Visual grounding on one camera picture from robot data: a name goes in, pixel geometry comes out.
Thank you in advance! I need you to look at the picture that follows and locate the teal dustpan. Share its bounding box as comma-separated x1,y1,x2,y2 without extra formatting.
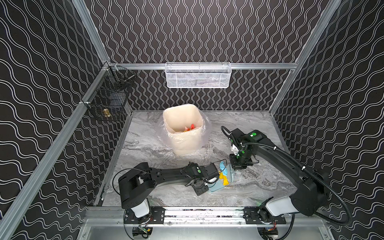
207,179,229,193

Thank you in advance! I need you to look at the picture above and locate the teal hand brush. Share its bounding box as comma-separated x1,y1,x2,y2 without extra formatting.
223,164,235,186

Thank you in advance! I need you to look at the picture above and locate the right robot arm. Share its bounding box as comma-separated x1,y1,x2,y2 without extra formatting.
221,126,330,222

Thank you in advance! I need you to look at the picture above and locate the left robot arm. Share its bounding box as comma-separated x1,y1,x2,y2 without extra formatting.
118,162,220,218

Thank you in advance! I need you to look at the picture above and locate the blue paper scrap left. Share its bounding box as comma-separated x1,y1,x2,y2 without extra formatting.
219,161,228,175

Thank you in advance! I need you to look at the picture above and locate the yellow paper scrap left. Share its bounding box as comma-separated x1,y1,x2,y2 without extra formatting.
219,172,230,186

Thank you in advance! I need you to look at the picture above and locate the clear plastic bin liner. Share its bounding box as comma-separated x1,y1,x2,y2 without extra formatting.
156,110,212,156

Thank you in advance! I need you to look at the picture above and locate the red paper scrap near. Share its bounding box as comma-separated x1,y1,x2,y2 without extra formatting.
184,124,199,132

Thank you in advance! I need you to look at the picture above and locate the cream plastic waste bin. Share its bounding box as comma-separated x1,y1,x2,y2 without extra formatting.
163,104,205,156

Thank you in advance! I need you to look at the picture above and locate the brass object in basket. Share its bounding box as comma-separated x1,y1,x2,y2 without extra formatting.
102,109,111,118

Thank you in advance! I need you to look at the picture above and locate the black corrugated cable conduit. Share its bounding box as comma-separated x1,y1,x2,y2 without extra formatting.
221,125,353,226

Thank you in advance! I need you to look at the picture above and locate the aluminium front rail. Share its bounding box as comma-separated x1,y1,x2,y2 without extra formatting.
85,206,325,227

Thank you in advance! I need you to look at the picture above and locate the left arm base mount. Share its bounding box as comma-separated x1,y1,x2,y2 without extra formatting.
124,207,166,225

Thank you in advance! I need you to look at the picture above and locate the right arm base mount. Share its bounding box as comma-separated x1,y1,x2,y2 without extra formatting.
243,207,287,225

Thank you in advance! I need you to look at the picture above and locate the white wire basket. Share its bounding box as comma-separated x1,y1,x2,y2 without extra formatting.
165,62,232,89

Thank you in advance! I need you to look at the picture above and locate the black wire basket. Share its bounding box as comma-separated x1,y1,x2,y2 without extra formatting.
82,62,137,123

